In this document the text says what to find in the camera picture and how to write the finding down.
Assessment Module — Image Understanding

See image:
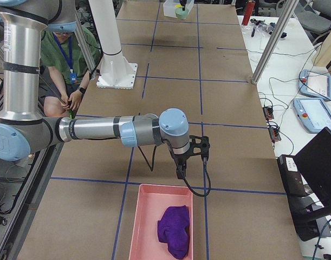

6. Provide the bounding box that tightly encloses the near teach pendant tablet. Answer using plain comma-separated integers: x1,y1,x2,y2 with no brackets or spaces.
293,97,331,133

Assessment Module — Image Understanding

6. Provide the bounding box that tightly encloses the aluminium frame post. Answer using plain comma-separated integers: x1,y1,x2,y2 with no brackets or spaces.
251,0,298,85

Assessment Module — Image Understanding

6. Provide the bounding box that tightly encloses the pale green ceramic bowl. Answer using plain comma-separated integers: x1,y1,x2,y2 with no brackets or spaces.
175,8,189,20

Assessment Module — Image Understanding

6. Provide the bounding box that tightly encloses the red cylinder bottle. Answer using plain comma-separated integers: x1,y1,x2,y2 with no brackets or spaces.
242,0,256,26

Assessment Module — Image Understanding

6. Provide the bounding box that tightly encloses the black monitor with stand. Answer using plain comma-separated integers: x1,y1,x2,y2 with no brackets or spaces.
277,127,331,241

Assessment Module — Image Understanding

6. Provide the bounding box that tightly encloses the clear plastic storage box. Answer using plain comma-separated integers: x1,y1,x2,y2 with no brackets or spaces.
163,0,194,18

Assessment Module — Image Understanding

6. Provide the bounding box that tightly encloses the pink plastic tray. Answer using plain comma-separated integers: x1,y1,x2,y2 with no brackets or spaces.
129,184,193,259

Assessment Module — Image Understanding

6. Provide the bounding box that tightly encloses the cable connector block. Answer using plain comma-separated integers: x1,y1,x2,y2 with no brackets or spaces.
267,121,281,143
262,105,274,121

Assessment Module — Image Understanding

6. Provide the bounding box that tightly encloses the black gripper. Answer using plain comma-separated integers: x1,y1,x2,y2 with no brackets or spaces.
179,0,187,7
173,152,190,179

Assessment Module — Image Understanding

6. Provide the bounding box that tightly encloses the far cable connector block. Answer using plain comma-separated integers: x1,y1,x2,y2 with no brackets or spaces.
262,105,274,121

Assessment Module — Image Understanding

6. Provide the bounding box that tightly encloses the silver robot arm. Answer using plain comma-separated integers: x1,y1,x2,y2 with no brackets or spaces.
0,1,193,179

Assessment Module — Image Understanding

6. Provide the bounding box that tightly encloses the seated person green shirt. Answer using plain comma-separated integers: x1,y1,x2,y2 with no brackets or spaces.
41,30,90,117

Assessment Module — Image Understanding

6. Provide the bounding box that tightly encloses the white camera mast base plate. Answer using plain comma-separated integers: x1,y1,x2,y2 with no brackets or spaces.
97,53,138,89

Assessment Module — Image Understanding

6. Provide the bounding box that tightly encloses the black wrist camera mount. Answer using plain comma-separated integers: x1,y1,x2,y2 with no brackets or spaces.
189,135,210,161

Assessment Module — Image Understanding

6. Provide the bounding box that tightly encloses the teach pendant tablet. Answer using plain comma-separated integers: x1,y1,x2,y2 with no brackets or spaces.
298,69,331,101
293,97,331,133

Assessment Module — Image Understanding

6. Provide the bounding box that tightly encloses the near cable connector block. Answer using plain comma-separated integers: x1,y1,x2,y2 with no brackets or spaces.
267,121,281,143

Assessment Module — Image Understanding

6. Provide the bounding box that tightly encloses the purple cloth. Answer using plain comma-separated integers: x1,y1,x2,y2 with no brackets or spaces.
157,205,190,259

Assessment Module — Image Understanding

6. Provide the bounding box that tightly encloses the white camera mast column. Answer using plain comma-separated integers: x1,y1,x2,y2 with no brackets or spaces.
89,0,122,56

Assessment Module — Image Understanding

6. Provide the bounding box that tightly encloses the far teach pendant tablet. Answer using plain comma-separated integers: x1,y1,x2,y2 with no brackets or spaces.
298,69,331,101

